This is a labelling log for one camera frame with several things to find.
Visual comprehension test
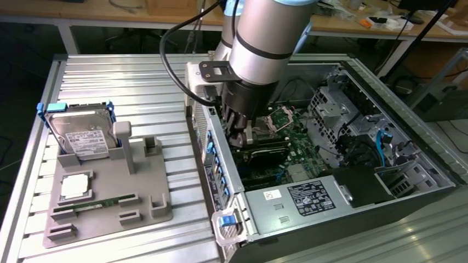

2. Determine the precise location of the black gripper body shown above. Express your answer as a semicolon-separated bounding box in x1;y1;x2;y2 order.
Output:
220;81;281;121

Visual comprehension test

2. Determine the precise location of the black nvidia graphics card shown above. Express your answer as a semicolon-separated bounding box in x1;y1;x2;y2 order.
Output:
233;142;293;168

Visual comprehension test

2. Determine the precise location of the metal socket cover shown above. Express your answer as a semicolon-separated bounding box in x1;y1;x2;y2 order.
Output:
265;106;296;133

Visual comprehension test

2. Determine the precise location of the green motherboard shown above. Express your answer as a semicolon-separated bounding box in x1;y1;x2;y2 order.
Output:
218;104;326;190

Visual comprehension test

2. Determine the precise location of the silver disk bay cage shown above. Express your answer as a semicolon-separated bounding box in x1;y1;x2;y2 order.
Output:
308;86;368;167

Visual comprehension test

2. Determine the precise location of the grey power supply unit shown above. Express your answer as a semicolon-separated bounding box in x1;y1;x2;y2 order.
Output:
245;175;354;236

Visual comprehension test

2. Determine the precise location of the black chair base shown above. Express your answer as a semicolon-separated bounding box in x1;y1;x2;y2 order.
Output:
105;27;170;53

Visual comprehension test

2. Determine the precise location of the silver hard disk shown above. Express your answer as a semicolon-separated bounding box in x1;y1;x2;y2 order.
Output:
49;104;120;162

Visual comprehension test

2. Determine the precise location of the open black pc case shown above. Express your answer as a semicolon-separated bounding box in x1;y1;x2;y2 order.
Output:
184;60;462;263

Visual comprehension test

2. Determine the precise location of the green ram stick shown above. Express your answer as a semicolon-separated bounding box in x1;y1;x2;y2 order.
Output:
54;195;134;213

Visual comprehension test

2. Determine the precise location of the blue disk caddy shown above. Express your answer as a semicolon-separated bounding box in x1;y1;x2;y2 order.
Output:
36;100;118;156

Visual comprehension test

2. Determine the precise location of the silver cpu chip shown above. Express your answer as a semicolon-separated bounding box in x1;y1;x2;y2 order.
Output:
60;175;90;199

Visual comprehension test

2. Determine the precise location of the grey printed parts rack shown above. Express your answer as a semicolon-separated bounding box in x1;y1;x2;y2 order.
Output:
42;121;174;249

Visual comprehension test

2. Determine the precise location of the black tripod pole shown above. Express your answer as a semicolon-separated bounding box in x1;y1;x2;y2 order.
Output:
374;0;457;79

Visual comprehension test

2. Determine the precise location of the black equipment box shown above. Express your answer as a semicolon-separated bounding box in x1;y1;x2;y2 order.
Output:
420;84;468;123

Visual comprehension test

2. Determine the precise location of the black monitor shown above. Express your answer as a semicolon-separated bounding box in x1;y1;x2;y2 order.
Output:
396;0;457;24

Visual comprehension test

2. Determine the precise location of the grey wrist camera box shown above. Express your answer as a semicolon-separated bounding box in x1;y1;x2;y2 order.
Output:
184;60;242;106

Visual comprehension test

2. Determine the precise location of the black power wire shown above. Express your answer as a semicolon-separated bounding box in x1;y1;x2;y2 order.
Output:
277;78;313;104

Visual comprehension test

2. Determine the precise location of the hanging cable with plug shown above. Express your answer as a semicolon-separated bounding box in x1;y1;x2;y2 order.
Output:
185;0;206;53

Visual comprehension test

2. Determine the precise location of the black camera cable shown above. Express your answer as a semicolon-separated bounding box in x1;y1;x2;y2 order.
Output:
160;0;234;107

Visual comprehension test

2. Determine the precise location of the blue sata wire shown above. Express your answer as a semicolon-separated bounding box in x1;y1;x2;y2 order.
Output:
374;130;393;168

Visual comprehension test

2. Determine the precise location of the wooden desk white frame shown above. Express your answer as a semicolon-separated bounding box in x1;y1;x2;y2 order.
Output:
0;0;468;55

